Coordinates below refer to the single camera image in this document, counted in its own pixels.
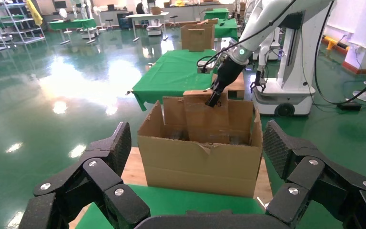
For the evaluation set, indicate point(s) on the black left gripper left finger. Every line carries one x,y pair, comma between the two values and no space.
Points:
102,175

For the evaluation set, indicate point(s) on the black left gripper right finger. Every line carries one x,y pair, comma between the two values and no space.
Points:
304,175

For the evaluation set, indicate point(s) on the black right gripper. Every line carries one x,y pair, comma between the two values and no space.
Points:
228,72

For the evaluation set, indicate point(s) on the black idle robot gripper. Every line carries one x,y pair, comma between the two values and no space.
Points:
258,83

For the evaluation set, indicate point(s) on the small cardboard box with hole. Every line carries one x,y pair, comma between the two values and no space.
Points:
202,120

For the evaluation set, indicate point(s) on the white idle robot arm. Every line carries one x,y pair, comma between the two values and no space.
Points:
266,57

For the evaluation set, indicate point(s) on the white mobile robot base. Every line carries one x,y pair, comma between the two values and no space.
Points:
154,29
90,33

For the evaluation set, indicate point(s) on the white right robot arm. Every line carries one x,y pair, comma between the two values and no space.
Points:
252,28

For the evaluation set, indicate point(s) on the open cardboard carton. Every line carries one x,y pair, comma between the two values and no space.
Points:
198,39

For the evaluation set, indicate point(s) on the large torn-edged cardboard carton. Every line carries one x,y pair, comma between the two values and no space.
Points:
198,167

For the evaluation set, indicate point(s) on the white wheeled idle robot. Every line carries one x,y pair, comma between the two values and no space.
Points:
296,69

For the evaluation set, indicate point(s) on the dark grey foam insert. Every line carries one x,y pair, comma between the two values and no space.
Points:
238,140
178,135

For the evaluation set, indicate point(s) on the plain green tablecloth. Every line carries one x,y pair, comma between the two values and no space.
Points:
170,72
216,13
225,30
72,23

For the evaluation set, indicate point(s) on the green tablecloth with yellow marks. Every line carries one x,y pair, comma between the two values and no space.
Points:
176,205

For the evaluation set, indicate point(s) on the black power adapter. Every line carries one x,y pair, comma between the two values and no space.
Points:
348,106

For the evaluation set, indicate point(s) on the yellow floor barrier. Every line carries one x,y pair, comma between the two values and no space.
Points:
329,42

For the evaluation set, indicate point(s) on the black round stool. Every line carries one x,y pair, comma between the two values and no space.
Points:
173,16
108,21

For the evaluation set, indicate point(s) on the white work table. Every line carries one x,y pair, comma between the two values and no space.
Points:
146,15

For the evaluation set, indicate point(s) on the yellow hanging cloth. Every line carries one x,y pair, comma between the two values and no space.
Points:
34,12

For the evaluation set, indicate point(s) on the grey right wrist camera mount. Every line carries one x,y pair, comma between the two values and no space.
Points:
208,64

